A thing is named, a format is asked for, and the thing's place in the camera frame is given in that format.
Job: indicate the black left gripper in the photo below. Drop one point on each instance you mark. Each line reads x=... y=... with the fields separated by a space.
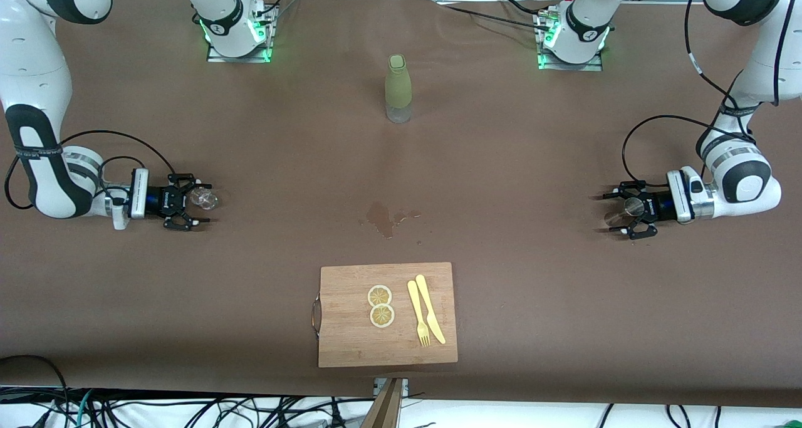
x=658 y=206

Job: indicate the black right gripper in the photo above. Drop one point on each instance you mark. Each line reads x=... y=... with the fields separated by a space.
x=159 y=200

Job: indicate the silver steel jigger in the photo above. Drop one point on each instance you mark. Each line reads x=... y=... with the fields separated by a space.
x=630 y=210

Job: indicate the clear glass measuring cup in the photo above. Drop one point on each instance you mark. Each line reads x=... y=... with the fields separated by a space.
x=207 y=198

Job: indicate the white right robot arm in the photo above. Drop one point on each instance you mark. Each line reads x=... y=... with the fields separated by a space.
x=31 y=71

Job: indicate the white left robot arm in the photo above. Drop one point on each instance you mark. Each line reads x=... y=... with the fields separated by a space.
x=767 y=196

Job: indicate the yellow lemon slice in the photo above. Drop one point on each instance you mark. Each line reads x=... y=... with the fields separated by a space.
x=379 y=295
x=381 y=316

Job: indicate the wooden cutting board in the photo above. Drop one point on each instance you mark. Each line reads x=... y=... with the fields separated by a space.
x=351 y=340

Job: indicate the yellow plastic knife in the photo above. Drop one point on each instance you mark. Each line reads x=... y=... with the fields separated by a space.
x=429 y=306

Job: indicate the yellow plastic fork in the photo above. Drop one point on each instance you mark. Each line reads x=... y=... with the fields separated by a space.
x=415 y=302

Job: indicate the green sleeved glass bottle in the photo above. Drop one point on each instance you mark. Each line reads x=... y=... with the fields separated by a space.
x=398 y=83

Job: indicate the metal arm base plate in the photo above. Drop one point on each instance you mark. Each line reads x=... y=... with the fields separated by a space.
x=545 y=64
x=216 y=58

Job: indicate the metal post bracket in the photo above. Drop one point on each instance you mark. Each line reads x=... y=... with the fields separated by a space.
x=405 y=386

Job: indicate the wooden post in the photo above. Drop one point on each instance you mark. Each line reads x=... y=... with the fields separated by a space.
x=383 y=412

